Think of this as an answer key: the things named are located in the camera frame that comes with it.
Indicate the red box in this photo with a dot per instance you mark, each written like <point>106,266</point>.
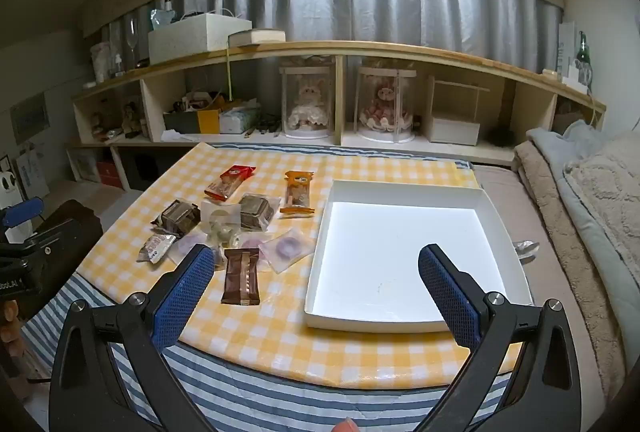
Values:
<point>108,173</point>

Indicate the clear plastic container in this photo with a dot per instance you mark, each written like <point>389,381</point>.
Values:
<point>101,60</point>

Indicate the white foam box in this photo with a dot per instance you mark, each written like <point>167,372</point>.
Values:
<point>195,40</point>

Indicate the orange snack packet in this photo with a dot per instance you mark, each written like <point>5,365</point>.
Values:
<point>298,192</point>

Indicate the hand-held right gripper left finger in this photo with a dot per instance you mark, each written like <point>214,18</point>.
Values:
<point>182,294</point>

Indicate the white frame box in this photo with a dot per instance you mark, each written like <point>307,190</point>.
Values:
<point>455,127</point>

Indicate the silver foil wrapper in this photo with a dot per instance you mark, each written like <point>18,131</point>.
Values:
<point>525,248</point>

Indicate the cream textured pillow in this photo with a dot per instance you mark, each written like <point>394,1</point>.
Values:
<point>607,192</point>

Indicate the grey-blue blanket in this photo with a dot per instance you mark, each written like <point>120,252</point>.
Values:
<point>600,232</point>

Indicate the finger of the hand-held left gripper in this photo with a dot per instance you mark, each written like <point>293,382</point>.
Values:
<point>22,211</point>
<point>47,246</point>

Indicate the thick book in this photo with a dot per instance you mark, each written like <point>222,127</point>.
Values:
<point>257,37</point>

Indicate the green ribbon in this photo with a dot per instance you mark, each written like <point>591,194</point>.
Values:
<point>229,72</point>

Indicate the pink dress doll case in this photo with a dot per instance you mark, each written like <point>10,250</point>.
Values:
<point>385,107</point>

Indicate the dark cake packet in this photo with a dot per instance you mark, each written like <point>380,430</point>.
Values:
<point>257,211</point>
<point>177,217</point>

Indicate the black bag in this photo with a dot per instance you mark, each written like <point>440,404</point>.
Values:
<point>80,262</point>

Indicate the wine glass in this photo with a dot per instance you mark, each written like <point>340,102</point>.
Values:
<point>132,35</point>

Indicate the green glass bottle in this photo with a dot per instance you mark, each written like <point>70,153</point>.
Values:
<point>582,57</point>

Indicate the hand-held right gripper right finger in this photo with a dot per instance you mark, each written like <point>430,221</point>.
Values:
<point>447,297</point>

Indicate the white dress doll case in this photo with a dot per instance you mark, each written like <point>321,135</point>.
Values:
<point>306,102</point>

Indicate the yellow checkered tablecloth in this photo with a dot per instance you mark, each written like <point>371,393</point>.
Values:
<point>270,342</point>

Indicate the wooden shelf unit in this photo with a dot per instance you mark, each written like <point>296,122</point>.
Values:
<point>350,50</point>

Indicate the white tray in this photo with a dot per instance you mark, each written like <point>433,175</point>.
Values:
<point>400,252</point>

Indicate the tissue box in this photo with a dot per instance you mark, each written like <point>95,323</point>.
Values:
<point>239,118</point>

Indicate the dark green box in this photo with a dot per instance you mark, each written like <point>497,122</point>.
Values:
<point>180,123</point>

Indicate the grey curtain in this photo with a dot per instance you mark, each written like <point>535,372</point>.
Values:
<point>375,2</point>

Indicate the brown snack packet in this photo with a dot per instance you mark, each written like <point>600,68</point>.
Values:
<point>241,276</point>

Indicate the white upright sign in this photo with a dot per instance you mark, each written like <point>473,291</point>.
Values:
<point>566,47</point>

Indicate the red snack packet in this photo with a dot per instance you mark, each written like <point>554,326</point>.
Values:
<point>230,182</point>

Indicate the small teddy figure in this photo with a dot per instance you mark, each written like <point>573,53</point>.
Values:
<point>131,116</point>

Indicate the beige mattress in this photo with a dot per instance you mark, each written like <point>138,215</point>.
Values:
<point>492,182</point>

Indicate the beige fleece blanket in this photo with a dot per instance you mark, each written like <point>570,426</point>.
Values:
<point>555,212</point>

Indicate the person's left hand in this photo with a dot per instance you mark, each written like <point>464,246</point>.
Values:
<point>9,327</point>

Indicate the yellow box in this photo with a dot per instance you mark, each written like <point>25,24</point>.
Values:
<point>208,121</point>

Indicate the small white brown packet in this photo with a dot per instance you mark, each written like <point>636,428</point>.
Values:
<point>156,248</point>

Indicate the framed wall picture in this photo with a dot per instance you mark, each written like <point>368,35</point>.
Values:
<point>30,117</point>

